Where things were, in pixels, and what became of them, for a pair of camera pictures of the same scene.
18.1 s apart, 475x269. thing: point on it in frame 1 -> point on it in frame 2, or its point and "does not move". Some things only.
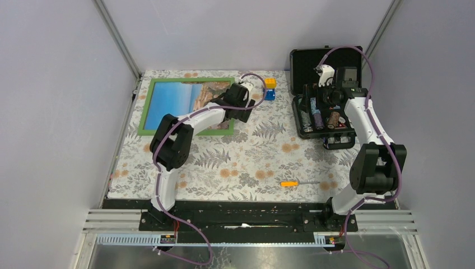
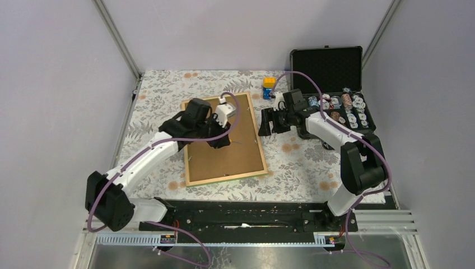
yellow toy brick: [270, 82] does not move
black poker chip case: [313, 117] does not move
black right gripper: [331, 87] -> [270, 115]
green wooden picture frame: [141, 130] -> [250, 108]
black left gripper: [242, 115] -> [220, 130]
